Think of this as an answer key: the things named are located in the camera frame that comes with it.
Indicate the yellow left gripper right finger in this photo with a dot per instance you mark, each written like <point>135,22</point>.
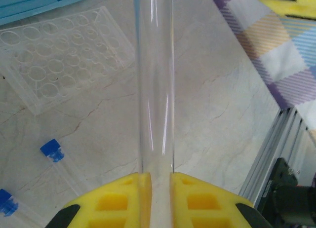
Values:
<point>205,203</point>

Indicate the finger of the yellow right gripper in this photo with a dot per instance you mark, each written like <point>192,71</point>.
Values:
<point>306,3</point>

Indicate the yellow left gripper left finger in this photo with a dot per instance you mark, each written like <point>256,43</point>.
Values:
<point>111,203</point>

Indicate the blue-capped clear tube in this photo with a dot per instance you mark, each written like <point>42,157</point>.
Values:
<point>7,203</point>
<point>50,149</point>

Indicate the clear glass test tube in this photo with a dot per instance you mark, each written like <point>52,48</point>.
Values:
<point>155,77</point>

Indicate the clear plastic well plate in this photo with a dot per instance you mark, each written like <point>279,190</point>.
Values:
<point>61,60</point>

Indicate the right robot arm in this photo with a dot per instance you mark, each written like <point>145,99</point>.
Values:
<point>288,193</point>

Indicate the plaid backdrop cloth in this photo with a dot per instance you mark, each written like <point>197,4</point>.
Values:
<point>271,52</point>

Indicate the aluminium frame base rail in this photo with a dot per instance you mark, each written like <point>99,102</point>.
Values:
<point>271,151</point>

